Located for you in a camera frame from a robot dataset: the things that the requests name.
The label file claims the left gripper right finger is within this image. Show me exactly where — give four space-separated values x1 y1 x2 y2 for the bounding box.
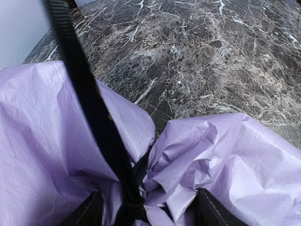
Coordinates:
195 188 247 226

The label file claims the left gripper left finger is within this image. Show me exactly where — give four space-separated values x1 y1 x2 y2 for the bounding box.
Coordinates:
58 191 103 226

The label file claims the black printed ribbon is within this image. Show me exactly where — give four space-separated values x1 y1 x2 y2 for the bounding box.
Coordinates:
43 0 149 226

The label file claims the pink wrapping paper sheet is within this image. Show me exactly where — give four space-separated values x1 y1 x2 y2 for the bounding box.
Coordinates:
0 61 301 226

